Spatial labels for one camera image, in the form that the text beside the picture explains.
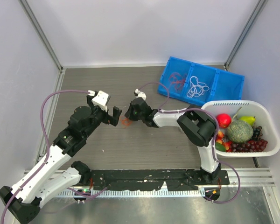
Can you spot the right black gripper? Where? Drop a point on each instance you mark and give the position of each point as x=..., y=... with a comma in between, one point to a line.
x=129, y=114

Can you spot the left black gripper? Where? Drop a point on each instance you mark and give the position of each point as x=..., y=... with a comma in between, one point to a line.
x=110, y=119

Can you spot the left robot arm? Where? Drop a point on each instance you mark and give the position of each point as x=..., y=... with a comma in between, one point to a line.
x=25, y=198

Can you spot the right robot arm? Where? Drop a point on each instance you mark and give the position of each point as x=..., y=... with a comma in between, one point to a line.
x=198, y=125

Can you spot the blue three-compartment bin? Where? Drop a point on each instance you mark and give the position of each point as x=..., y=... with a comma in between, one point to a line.
x=198, y=84

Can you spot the red apple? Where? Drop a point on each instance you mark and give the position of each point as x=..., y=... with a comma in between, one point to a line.
x=223, y=120

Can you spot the green avocado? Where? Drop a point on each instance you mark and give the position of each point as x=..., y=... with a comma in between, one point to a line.
x=220, y=147

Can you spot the small peach fruit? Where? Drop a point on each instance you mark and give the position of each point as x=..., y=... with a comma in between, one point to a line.
x=222, y=139

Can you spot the cantaloupe melon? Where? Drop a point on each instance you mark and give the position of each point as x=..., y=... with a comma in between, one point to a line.
x=239, y=131

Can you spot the green pear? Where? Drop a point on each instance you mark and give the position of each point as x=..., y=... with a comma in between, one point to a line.
x=248, y=119

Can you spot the dark grapes bunch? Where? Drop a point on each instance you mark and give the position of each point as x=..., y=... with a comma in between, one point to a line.
x=257, y=133

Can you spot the red grapes bunch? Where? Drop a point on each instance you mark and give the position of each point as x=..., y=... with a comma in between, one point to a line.
x=248, y=147

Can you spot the white plastic basket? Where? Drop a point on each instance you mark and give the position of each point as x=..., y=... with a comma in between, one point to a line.
x=263, y=119

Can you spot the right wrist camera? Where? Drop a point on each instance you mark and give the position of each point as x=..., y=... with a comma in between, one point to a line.
x=139, y=94

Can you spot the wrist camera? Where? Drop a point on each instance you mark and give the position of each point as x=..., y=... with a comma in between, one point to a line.
x=139, y=94
x=99, y=98

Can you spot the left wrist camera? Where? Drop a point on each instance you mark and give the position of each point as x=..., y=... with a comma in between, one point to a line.
x=99, y=98

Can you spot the slotted cable duct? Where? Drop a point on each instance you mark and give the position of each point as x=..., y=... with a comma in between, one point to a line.
x=145, y=194

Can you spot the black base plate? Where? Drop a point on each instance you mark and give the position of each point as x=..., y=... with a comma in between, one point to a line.
x=153, y=179

